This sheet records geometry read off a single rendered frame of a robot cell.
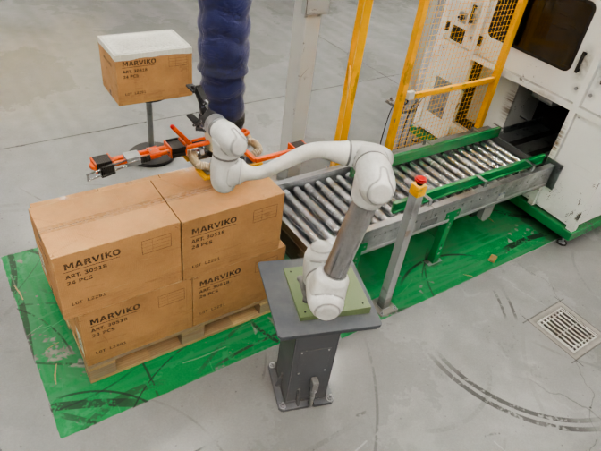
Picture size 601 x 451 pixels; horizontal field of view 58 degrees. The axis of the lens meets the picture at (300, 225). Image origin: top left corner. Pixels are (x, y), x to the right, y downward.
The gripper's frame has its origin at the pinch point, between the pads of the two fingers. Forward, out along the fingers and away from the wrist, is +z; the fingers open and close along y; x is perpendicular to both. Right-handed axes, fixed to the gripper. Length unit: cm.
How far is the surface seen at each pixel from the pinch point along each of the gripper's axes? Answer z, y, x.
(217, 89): 13.7, 4.3, 20.1
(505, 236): -24, 158, 268
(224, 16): 11.6, -29.2, 21.2
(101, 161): 20, 32, -34
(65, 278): 3, 77, -61
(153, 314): 2, 121, -22
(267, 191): 5, 64, 47
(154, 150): 20.5, 33.1, -9.0
